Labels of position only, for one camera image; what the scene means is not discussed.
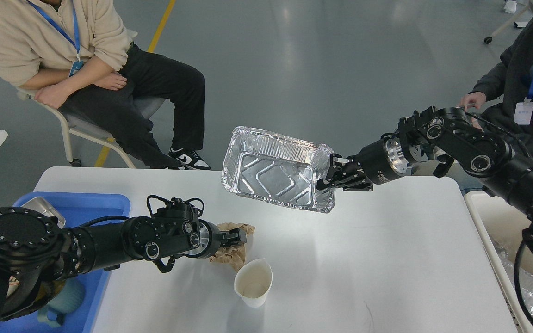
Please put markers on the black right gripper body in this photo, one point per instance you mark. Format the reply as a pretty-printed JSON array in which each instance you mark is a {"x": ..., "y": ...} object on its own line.
[{"x": 383, "y": 161}]

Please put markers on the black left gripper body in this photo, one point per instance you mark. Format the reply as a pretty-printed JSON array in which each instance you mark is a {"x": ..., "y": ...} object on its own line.
[{"x": 210, "y": 238}]

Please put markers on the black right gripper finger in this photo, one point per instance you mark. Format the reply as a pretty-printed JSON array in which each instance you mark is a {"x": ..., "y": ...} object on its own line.
[
  {"x": 353, "y": 184},
  {"x": 340, "y": 168}
]

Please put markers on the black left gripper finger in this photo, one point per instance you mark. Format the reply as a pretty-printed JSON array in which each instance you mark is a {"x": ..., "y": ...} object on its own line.
[{"x": 234, "y": 237}]

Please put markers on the brown paper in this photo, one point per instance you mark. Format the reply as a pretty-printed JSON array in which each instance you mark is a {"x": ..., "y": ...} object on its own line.
[{"x": 234, "y": 255}]

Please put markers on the white paper cup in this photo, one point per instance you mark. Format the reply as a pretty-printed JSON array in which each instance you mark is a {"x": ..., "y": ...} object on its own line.
[{"x": 253, "y": 282}]

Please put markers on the aluminium foil tray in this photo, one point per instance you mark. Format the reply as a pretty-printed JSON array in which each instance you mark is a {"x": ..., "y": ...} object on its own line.
[{"x": 277, "y": 169}]

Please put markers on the teal mug yellow inside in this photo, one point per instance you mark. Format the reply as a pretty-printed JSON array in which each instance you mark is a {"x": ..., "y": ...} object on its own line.
[{"x": 67, "y": 301}]

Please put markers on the stainless steel rectangular tin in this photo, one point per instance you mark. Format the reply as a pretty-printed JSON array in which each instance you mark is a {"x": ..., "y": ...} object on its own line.
[{"x": 45, "y": 208}]

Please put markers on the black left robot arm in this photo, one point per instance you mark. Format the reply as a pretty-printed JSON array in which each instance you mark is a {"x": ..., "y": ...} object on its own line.
[{"x": 35, "y": 253}]

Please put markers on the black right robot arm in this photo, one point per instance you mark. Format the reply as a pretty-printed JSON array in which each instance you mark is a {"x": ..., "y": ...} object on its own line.
[{"x": 444, "y": 135}]

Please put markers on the white plastic bin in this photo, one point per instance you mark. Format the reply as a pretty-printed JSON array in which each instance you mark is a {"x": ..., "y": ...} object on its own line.
[{"x": 499, "y": 223}]

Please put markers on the blue plastic tray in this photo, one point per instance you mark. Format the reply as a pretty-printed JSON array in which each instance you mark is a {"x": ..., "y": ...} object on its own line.
[{"x": 77, "y": 208}]

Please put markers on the person in dark hoodie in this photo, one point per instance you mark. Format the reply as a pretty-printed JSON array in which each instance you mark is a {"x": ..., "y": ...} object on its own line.
[{"x": 511, "y": 79}]

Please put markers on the white chair base background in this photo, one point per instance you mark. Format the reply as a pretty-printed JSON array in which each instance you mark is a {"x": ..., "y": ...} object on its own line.
[{"x": 513, "y": 21}]

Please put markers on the person in beige sweater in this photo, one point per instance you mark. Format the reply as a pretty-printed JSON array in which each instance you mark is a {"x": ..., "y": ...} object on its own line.
[{"x": 77, "y": 57}]

